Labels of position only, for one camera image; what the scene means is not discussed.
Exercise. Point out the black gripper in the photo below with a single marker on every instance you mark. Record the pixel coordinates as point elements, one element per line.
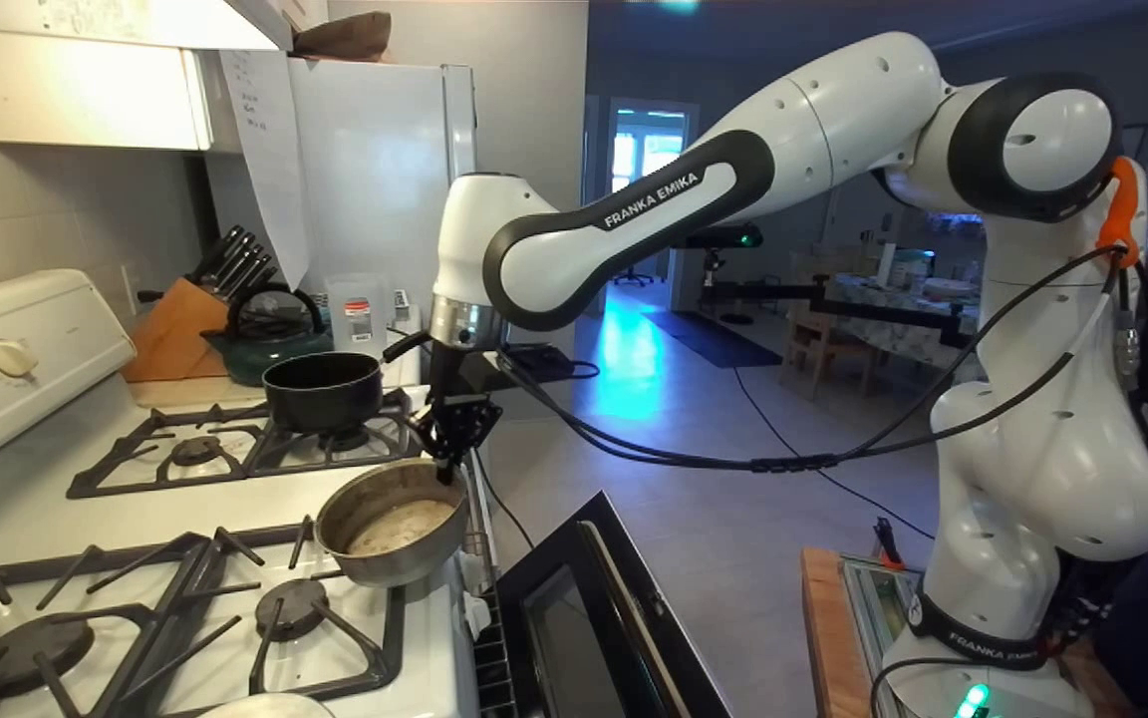
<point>457,421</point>

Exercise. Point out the silver pan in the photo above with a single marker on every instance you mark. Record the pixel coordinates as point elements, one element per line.
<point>389,534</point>

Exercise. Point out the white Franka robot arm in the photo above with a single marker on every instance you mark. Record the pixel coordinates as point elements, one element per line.
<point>1067,482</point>

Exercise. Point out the black glass oven door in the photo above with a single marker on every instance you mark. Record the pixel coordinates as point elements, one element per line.
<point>559,651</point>

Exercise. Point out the metal oven rack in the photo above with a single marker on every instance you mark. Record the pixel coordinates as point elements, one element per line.
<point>497,685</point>

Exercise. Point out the black burner grate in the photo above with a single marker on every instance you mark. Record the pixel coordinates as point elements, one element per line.
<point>401,431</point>
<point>394,639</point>

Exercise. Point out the white stove knob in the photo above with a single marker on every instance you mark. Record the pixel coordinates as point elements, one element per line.
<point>475,616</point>

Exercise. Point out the black saucepan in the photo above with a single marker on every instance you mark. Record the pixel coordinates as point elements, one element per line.
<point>319,393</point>

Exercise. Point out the small white shaker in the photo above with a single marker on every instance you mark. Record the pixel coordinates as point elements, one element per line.
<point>402,316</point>

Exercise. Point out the clear container red label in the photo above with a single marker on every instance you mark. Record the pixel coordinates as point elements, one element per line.
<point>358,321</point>

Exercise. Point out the small black burner cap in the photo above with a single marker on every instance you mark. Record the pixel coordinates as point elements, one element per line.
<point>291,607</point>
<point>195,453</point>

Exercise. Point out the dark green pot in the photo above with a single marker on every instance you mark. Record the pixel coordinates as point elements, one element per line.
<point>248,361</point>

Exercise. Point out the dark glass pot lid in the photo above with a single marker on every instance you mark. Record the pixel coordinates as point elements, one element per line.
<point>276,316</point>

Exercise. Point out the blue floor rug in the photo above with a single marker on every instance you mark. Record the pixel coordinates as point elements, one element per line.
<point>715,340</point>

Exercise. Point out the white refrigerator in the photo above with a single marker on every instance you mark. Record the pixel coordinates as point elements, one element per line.
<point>389,172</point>

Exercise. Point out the light wooden knife block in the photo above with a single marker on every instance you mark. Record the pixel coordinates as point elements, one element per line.
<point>178,340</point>

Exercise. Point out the white paper sheet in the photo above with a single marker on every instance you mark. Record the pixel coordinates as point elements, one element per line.
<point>267,162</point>

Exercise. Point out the bright glass door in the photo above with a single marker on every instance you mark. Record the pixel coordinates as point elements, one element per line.
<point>647,147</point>

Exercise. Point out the wooden mounting board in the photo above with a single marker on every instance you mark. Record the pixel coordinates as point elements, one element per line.
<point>830,639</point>

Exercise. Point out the white gas stove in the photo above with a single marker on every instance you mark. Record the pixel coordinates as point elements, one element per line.
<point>56,321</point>

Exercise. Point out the brown wooden bowl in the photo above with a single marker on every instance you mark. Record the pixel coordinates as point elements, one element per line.
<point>340,37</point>

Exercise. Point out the round stove panel dial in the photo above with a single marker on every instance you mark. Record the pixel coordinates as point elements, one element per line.
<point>13,357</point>

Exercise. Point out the table with patterned cloth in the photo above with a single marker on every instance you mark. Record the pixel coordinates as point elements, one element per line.
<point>894,325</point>

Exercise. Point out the large black burner cap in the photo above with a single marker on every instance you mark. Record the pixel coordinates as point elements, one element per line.
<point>29,656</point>

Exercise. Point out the white range hood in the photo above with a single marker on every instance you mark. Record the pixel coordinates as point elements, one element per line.
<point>68,94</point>

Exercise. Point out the white wall outlet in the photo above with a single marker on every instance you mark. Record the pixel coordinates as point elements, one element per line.
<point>125,289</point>

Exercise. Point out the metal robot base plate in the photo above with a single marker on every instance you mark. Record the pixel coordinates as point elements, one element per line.
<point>883,603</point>

